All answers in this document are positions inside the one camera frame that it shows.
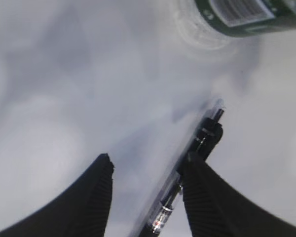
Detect black pen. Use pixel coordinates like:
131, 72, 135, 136
134, 99, 225, 237

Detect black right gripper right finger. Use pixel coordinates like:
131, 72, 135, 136
183, 153, 296, 237

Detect clear water bottle green label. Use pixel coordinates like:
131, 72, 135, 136
175, 0, 296, 50

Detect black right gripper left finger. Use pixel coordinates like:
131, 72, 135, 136
0, 154, 114, 237

